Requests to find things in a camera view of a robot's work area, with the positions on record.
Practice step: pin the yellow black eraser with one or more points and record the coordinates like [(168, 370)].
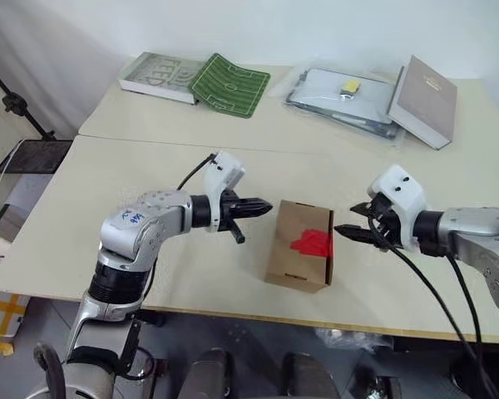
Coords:
[(352, 86)]

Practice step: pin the black tripod stand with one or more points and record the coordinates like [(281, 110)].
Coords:
[(14, 101)]

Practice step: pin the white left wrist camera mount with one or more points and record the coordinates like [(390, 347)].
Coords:
[(226, 174)]

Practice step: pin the grey flat board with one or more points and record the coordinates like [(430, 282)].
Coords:
[(328, 99)]

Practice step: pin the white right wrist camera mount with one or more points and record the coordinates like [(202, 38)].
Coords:
[(399, 187)]

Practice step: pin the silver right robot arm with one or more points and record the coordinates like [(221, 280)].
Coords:
[(474, 228)]

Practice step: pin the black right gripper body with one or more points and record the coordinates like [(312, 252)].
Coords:
[(388, 226)]

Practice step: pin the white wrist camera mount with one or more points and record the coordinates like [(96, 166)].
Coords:
[(226, 174), (399, 187)]

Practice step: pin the thick brown hardcover book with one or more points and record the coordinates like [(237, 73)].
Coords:
[(426, 99)]

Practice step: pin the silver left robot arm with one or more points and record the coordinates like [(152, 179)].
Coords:
[(149, 220)]

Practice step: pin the cardboard with yellow tape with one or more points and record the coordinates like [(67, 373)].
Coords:
[(2, 316)]

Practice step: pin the thick grey FEED book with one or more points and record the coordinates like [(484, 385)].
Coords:
[(158, 75)]

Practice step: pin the brown cardboard box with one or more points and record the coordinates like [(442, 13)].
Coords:
[(293, 266)]

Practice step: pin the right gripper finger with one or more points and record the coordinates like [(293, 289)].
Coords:
[(355, 232), (364, 208)]

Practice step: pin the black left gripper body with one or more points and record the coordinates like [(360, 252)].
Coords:
[(228, 205)]

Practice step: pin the green soccer field mat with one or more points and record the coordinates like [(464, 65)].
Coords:
[(230, 85)]

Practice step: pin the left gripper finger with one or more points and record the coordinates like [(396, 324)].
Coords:
[(251, 202), (251, 211)]

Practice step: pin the crumpled clear plastic film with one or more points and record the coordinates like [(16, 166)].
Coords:
[(353, 338)]

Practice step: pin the clear plastic bag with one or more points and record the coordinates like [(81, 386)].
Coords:
[(299, 108)]

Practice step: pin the silver robot torso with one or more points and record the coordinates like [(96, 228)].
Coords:
[(85, 380)]

